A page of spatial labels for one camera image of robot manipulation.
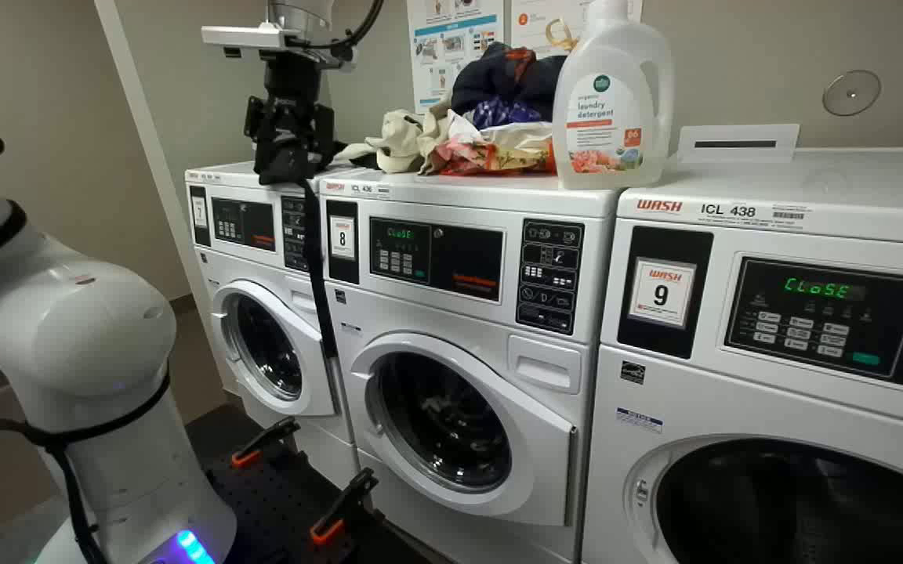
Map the grey washer door handle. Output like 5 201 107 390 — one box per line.
508 335 585 395

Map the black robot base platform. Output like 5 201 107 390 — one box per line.
188 403 429 564

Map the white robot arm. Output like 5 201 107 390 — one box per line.
0 140 239 564

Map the middle white washing machine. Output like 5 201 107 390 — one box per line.
312 170 616 564

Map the white washing machine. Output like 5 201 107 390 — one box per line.
312 170 616 564
186 158 358 485

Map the far white washing machine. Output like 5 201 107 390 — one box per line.
186 158 358 485

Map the near white washing machine nine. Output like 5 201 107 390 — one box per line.
579 147 903 564

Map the pile of mixed clothes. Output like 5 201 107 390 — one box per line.
333 44 563 176

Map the orange black clamp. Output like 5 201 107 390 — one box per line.
229 416 300 468
306 468 377 548

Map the white laundry detergent bottle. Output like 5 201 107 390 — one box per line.
550 0 674 189

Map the white card slot box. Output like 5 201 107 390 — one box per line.
676 122 799 162

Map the wall instruction poster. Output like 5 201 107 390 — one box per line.
406 0 503 110

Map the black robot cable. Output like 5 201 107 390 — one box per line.
0 370 174 564

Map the round wall cover plate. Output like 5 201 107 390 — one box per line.
820 68 881 116

